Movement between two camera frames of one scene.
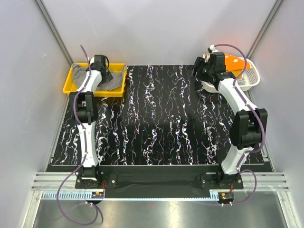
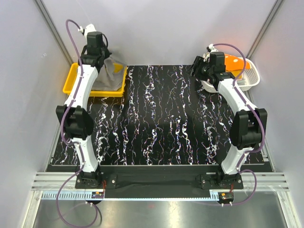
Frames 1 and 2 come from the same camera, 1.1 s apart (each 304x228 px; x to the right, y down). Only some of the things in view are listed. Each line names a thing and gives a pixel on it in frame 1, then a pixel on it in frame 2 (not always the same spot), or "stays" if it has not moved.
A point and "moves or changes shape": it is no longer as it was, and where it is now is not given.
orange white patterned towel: [235, 65] stays
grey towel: [116, 83] moves or changes shape
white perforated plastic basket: [250, 78] stays
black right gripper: [199, 63] stays
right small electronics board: [225, 197] stays
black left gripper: [108, 78] to [107, 53]
